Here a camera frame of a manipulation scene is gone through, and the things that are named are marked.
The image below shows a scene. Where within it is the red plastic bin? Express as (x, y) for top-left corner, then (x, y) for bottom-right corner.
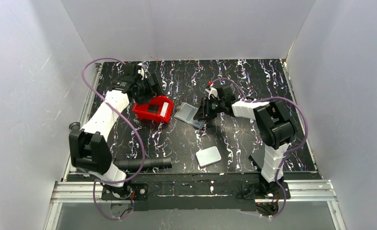
(132, 96), (174, 123)

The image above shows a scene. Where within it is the stack of credit cards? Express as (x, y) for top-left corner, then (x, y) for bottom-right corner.
(159, 102), (169, 117)

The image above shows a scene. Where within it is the grey leather card holder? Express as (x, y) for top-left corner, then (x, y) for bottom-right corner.
(174, 102), (205, 129)

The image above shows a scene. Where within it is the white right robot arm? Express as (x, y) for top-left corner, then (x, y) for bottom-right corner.
(193, 84), (297, 184)

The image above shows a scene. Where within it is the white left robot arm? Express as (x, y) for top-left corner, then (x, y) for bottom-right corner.
(69, 63), (164, 188)

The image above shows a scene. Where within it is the silver metal tin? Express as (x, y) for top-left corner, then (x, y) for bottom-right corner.
(195, 146), (222, 168)

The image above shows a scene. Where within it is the black flat plate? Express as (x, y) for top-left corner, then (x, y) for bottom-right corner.
(248, 146), (265, 172)

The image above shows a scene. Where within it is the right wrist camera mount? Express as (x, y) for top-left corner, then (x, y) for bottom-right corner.
(205, 81), (219, 100)

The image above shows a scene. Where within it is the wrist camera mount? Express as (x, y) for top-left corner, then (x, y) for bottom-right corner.
(205, 81), (219, 100)
(137, 62), (146, 80)

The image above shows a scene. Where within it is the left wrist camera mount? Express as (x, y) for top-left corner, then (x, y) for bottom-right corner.
(137, 62), (146, 80)

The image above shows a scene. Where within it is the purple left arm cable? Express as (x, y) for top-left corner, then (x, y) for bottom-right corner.
(81, 57), (146, 221)

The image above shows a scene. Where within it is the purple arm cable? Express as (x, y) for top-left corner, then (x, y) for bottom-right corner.
(81, 57), (146, 221)
(211, 78), (309, 219)

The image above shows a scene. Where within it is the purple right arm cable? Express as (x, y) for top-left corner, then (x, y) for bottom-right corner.
(211, 78), (309, 219)

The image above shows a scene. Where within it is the black corrugated hose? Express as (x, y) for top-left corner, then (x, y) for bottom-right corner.
(69, 122), (172, 171)

